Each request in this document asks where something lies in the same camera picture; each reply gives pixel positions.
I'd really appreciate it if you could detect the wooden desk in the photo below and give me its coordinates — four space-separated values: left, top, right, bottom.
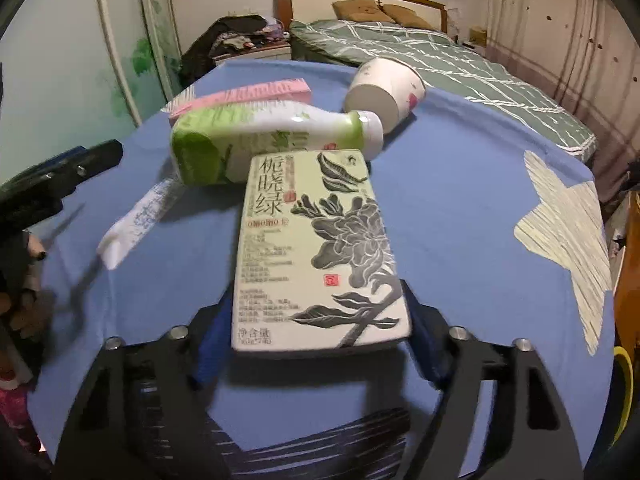
612 245 640 361

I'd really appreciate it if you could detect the green and white plastic bottle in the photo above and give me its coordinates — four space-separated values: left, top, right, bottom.
170 102 385 187

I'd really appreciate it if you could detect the green checked duvet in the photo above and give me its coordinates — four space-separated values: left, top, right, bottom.
289 19 597 162

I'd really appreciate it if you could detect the frosted glass wardrobe door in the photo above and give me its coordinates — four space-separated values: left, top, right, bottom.
0 0 183 186

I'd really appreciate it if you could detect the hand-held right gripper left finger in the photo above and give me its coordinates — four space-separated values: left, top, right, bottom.
52 300 236 480

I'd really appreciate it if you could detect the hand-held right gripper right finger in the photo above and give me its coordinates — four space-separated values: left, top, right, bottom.
400 280 586 480

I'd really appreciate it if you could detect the dark pile of clothes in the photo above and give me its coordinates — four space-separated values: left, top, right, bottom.
180 15 291 84

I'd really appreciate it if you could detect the pink milk carton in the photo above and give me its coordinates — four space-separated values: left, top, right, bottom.
169 78 313 122

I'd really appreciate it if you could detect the pink and cream curtain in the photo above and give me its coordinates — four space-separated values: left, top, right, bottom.
482 0 640 196

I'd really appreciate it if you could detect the white nightstand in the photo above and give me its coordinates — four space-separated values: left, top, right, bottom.
212 42 292 67

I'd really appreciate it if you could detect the blue printed tablecloth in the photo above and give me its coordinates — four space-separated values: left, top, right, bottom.
27 58 616 480

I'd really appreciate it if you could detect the white paper cup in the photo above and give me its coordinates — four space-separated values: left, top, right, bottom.
342 57 427 133

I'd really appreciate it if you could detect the person's left hand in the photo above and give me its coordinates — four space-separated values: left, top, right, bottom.
0 230 50 333

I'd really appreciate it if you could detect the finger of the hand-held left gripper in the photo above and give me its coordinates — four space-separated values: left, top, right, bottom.
30 139 124 196

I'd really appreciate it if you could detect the brown pillow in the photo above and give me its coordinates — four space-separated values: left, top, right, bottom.
332 0 396 24
382 4 434 30

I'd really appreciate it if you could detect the green flower print tea carton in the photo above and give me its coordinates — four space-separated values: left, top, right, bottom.
231 149 413 354

